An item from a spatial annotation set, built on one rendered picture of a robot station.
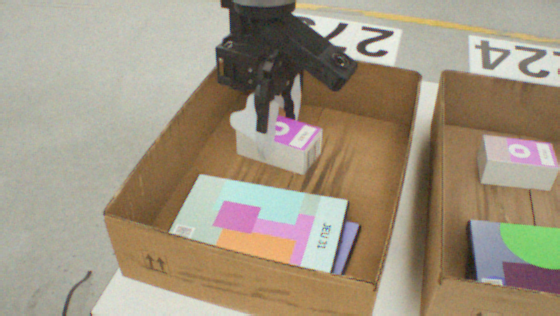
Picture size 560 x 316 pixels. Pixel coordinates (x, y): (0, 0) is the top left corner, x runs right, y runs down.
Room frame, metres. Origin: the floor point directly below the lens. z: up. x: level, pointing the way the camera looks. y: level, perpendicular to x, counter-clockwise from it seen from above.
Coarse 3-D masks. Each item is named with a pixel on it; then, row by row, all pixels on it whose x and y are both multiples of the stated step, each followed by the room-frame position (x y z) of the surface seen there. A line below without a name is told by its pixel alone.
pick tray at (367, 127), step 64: (192, 128) 0.56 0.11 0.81; (320, 128) 0.62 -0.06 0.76; (384, 128) 0.63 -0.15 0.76; (128, 192) 0.41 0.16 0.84; (320, 192) 0.49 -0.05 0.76; (384, 192) 0.49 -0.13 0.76; (128, 256) 0.35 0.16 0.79; (192, 256) 0.33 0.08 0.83; (256, 256) 0.31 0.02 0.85; (384, 256) 0.31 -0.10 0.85
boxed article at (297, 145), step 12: (276, 120) 0.59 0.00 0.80; (288, 120) 0.59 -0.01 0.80; (240, 132) 0.57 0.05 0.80; (276, 132) 0.56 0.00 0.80; (288, 132) 0.56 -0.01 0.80; (300, 132) 0.56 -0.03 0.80; (312, 132) 0.56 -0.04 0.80; (240, 144) 0.57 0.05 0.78; (252, 144) 0.56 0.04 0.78; (276, 144) 0.54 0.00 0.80; (288, 144) 0.54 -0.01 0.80; (300, 144) 0.54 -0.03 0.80; (312, 144) 0.54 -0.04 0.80; (252, 156) 0.56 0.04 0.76; (276, 156) 0.54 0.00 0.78; (288, 156) 0.53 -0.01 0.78; (300, 156) 0.52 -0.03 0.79; (312, 156) 0.54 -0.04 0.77; (288, 168) 0.53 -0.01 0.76; (300, 168) 0.52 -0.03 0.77
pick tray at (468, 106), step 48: (480, 96) 0.63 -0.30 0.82; (528, 96) 0.62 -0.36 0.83; (432, 144) 0.57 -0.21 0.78; (480, 144) 0.59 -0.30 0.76; (432, 192) 0.45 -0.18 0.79; (480, 192) 0.49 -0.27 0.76; (528, 192) 0.49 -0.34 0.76; (432, 240) 0.36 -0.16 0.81; (432, 288) 0.29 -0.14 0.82; (480, 288) 0.27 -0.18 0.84
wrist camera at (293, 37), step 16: (288, 16) 0.58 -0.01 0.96; (272, 32) 0.55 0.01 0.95; (288, 32) 0.55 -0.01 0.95; (304, 32) 0.56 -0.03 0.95; (288, 48) 0.54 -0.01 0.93; (304, 48) 0.53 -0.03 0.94; (320, 48) 0.55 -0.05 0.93; (336, 48) 0.56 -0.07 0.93; (304, 64) 0.53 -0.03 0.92; (320, 64) 0.52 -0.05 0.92; (336, 64) 0.52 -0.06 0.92; (352, 64) 0.54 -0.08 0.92; (320, 80) 0.52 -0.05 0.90; (336, 80) 0.51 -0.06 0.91
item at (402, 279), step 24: (432, 96) 0.73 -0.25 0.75; (408, 168) 0.55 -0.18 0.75; (408, 192) 0.50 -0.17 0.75; (408, 216) 0.46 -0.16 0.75; (408, 240) 0.42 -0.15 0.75; (408, 264) 0.38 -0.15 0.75; (120, 288) 0.34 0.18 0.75; (144, 288) 0.35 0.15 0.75; (384, 288) 0.35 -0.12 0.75; (408, 288) 0.35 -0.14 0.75; (96, 312) 0.31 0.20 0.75; (120, 312) 0.31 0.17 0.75; (144, 312) 0.31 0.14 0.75; (168, 312) 0.31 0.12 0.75; (192, 312) 0.32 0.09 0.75; (216, 312) 0.32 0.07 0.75; (240, 312) 0.32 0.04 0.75; (384, 312) 0.31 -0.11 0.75; (408, 312) 0.31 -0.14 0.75
